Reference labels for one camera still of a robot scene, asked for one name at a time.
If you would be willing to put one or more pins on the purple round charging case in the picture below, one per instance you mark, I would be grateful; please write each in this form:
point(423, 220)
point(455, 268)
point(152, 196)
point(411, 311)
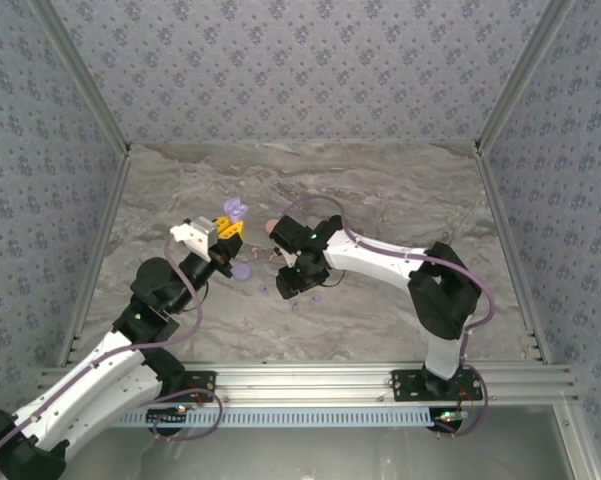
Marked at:
point(242, 273)
point(235, 210)

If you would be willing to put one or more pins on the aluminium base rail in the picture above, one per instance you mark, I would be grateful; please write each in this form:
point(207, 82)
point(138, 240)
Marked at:
point(300, 380)

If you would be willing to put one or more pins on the aluminium frame leg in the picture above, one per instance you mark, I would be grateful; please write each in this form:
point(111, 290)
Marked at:
point(586, 460)

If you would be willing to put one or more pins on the grey metal sheet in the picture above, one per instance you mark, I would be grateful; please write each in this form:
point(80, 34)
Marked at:
point(300, 455)

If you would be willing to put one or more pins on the small black circuit board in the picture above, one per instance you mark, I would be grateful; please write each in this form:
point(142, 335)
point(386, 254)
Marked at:
point(167, 416)
point(450, 417)

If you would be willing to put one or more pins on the pink round charging case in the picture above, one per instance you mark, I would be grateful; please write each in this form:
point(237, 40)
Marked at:
point(270, 227)

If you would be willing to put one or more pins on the aluminium frame post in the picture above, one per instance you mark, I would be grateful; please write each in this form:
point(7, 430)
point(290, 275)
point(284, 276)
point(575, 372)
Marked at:
point(83, 75)
point(522, 75)

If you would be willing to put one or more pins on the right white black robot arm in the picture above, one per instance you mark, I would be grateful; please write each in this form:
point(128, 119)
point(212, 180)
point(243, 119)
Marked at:
point(375, 255)

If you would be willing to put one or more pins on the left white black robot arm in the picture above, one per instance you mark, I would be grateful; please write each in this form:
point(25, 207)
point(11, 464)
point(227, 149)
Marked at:
point(90, 385)

